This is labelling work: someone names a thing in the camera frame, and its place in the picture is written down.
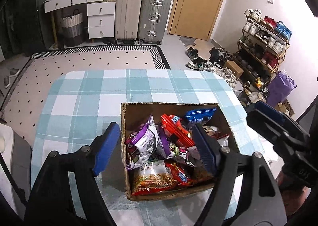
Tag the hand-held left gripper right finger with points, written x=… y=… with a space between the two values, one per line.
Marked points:
x=206 y=151

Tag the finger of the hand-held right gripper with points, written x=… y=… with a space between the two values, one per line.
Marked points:
x=268 y=126
x=270 y=110

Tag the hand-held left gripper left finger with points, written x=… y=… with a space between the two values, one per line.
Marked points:
x=106 y=149

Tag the small red snack packet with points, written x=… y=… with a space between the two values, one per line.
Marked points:
x=223 y=139

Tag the beige dotted bread packet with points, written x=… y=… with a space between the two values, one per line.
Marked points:
x=211 y=130

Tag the colourful cartoon snack packet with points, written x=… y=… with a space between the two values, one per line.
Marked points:
x=180 y=152

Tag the red cone snack bag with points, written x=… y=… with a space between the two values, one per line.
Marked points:
x=178 y=175

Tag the blue cookie packet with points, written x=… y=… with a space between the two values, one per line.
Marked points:
x=198 y=115

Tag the purple-edged white snack bag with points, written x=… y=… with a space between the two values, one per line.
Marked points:
x=142 y=141

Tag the red cookie packet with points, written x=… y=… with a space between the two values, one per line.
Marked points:
x=174 y=129

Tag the purple grape snack packet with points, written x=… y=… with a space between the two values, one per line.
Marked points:
x=164 y=144

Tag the white noodle snack bag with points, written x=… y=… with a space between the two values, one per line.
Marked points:
x=151 y=178

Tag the large printed cardboard box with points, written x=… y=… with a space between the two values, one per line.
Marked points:
x=161 y=195

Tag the person's right hand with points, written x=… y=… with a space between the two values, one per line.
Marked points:
x=294 y=196

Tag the open cardboard box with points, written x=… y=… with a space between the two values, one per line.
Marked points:
x=285 y=108

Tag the purple bag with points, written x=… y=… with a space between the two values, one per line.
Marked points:
x=280 y=89

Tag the blue checked tablecloth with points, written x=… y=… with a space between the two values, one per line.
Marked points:
x=82 y=106

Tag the small closed cardboard box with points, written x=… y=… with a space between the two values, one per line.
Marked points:
x=234 y=68

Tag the shoe rack with shoes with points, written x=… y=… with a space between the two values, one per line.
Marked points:
x=270 y=42

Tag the pile of scattered shoes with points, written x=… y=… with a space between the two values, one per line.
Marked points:
x=203 y=63

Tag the patterned rug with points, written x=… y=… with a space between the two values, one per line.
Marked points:
x=87 y=61

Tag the white side cabinet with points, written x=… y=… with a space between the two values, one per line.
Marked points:
x=17 y=161

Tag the woven laundry basket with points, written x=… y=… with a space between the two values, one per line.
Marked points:
x=72 y=29

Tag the white drawer dresser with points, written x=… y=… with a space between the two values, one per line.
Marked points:
x=100 y=22

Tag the wooden door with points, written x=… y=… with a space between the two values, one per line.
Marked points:
x=198 y=4

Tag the beige suitcase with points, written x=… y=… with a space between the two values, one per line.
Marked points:
x=128 y=14

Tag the silver suitcase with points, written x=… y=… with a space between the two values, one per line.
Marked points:
x=154 y=17

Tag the dark tall cabinet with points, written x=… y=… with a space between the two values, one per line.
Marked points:
x=17 y=12

